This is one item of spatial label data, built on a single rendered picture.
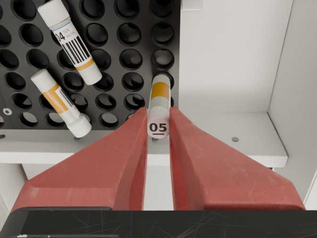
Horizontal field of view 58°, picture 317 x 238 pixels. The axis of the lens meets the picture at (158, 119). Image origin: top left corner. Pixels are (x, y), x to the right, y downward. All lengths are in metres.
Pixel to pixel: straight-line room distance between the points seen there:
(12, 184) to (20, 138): 0.24
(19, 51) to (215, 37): 0.14
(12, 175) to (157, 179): 0.22
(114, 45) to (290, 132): 0.14
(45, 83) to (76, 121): 0.03
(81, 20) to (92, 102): 0.05
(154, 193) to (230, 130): 0.23
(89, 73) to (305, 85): 0.13
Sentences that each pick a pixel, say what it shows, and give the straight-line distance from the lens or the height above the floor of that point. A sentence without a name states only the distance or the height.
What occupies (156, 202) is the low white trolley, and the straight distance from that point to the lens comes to 0.46.
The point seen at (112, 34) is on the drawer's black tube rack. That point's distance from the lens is 0.16.
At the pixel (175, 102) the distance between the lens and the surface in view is 0.18.
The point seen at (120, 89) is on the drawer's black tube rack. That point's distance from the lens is 0.18.
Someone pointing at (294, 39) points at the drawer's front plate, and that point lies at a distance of 0.23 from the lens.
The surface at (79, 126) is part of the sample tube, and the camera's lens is 0.18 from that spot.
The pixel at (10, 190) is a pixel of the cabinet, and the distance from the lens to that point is 0.48.
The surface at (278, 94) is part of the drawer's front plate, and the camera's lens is 0.25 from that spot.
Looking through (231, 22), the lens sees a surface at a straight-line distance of 0.23.
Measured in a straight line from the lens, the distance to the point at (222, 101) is 0.26.
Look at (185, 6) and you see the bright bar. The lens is 0.21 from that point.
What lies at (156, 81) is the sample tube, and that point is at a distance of 0.16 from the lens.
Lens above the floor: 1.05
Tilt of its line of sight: 55 degrees down
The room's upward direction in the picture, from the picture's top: 176 degrees counter-clockwise
